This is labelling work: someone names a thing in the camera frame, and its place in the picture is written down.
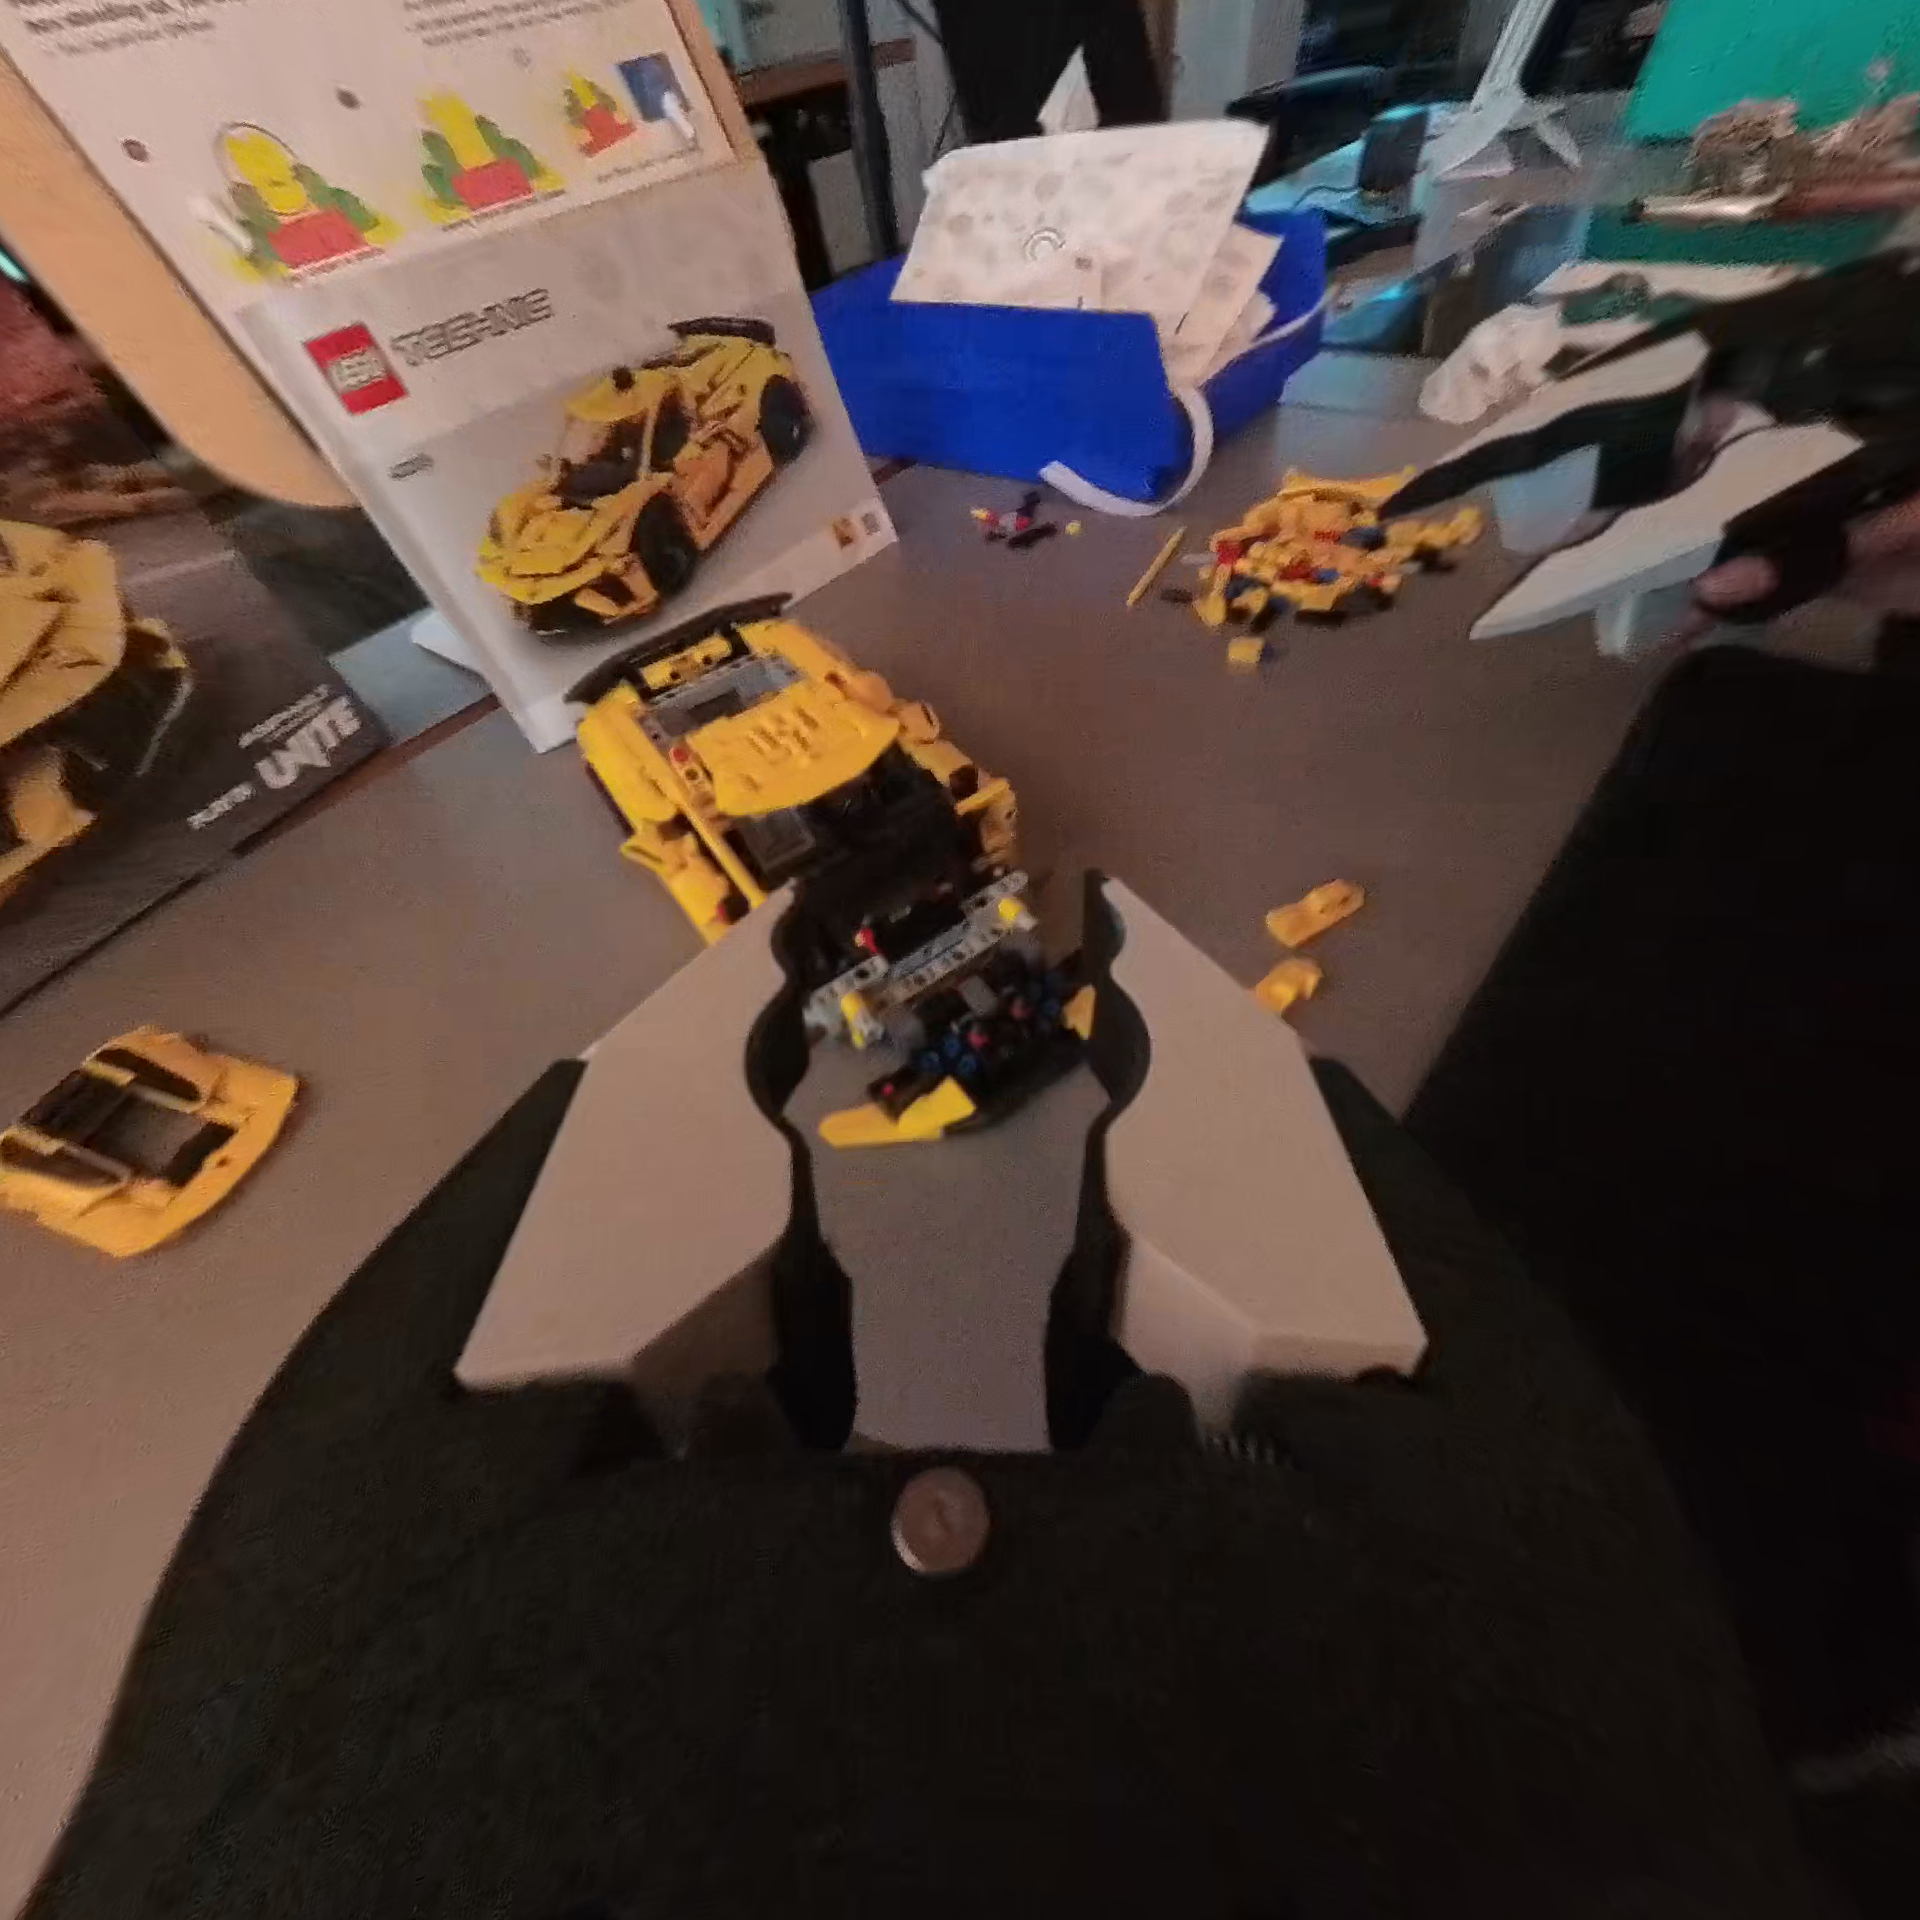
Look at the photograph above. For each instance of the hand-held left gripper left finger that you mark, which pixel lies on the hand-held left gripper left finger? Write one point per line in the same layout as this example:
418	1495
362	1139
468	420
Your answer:
644	1197

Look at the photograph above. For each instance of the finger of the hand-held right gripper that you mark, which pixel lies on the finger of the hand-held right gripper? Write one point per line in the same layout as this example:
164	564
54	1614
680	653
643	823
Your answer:
1593	405
1698	509

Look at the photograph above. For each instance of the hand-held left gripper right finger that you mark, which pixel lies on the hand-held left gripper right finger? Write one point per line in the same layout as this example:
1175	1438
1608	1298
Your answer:
1244	1184

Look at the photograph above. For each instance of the yellow toy brick car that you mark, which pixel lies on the yellow toy brick car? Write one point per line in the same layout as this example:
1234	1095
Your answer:
781	749

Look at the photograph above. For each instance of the person's right hand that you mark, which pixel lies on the person's right hand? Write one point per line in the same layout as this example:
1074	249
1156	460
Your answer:
1736	588

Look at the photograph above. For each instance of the white crumpled paper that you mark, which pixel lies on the white crumpled paper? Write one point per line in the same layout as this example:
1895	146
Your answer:
1484	376

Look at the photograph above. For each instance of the teal board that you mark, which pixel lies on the teal board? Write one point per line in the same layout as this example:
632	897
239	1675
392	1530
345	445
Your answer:
1773	60

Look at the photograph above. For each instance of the pile of small toy bricks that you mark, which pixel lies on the pile of small toy bricks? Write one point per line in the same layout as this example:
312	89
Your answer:
1319	539

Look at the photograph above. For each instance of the yellow toy car hood panel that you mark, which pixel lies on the yellow toy car hood panel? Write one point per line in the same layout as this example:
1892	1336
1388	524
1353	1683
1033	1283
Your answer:
225	1095

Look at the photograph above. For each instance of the yellow toy axle rod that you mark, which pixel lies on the yellow toy axle rod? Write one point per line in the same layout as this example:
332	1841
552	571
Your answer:
1158	567

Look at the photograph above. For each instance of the white printed paper sheets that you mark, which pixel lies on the white printed paper sheets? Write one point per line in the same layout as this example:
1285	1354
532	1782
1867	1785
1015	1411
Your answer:
1079	225

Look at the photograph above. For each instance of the small heap of black bricks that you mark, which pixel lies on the small heap of black bricks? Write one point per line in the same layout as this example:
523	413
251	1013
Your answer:
1020	522

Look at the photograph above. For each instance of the blue fabric bag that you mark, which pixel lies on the blue fabric bag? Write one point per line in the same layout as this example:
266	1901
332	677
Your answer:
976	376

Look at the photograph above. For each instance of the dark toy set box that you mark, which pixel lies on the dark toy set box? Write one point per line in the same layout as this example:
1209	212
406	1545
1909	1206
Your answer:
272	673

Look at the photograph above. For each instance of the white instruction booklet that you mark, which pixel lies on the white instruction booklet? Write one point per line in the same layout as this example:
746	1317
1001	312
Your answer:
452	449

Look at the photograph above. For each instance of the tan wooden board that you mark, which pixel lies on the tan wooden board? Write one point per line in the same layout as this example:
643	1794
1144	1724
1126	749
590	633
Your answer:
137	345

